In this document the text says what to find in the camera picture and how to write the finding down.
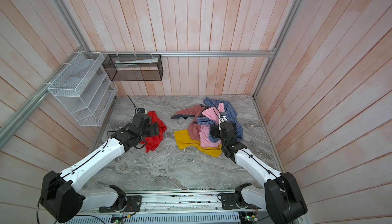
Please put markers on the maroon cloth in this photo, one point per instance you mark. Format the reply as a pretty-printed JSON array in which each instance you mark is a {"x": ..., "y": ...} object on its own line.
[{"x": 193, "y": 113}]

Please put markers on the aluminium frame rail back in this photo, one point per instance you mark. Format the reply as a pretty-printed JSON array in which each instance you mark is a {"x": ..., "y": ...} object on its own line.
[{"x": 218, "y": 54}]

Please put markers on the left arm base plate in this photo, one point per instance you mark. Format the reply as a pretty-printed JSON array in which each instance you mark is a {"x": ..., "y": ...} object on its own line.
[{"x": 129, "y": 203}]

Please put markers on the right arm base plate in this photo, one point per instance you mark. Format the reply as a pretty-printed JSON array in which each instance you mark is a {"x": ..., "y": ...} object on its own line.
[{"x": 231, "y": 201}]

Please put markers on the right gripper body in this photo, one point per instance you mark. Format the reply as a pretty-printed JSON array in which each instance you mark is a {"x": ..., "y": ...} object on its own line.
[{"x": 217, "y": 131}]

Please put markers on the black mesh basket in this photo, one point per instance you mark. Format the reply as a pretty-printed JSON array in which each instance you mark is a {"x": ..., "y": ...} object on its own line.
[{"x": 133, "y": 67}]

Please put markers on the white wire mesh shelf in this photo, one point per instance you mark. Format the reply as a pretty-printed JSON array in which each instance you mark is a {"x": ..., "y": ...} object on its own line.
[{"x": 84, "y": 92}]

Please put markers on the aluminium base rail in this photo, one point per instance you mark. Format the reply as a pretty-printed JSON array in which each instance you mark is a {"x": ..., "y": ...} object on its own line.
[{"x": 177, "y": 207}]

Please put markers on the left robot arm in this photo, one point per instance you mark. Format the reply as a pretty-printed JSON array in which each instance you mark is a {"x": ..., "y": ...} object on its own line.
[{"x": 62, "y": 194}]

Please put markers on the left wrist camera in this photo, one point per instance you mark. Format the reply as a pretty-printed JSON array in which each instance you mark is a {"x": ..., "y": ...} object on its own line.
[{"x": 141, "y": 111}]

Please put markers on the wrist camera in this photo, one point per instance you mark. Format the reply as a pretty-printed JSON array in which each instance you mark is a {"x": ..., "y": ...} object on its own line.
[
  {"x": 223, "y": 117},
  {"x": 141, "y": 111}
]

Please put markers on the red cloth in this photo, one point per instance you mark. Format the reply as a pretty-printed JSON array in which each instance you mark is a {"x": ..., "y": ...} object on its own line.
[{"x": 152, "y": 143}]

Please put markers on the aluminium frame rail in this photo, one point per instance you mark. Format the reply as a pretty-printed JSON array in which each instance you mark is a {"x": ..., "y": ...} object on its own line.
[
  {"x": 17, "y": 120},
  {"x": 218, "y": 54}
]

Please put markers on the aluminium frame rail left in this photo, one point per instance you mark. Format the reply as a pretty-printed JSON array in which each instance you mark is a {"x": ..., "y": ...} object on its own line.
[{"x": 17, "y": 120}]

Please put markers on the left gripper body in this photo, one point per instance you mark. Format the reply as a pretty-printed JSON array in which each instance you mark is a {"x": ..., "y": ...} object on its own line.
[{"x": 151, "y": 130}]

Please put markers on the blue checkered cloth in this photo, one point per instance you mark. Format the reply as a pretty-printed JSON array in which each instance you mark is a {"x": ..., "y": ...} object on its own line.
[{"x": 231, "y": 115}]

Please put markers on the pink cloth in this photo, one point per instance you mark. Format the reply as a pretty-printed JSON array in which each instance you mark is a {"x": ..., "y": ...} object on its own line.
[{"x": 208, "y": 129}]

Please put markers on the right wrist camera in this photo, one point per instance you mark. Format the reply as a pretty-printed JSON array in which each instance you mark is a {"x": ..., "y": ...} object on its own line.
[{"x": 223, "y": 117}]

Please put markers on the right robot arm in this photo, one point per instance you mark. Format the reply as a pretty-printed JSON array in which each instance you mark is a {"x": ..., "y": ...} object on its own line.
[{"x": 280, "y": 196}]

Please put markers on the yellow cloth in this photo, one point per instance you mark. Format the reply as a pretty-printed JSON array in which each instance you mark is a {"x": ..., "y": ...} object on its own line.
[{"x": 183, "y": 140}]

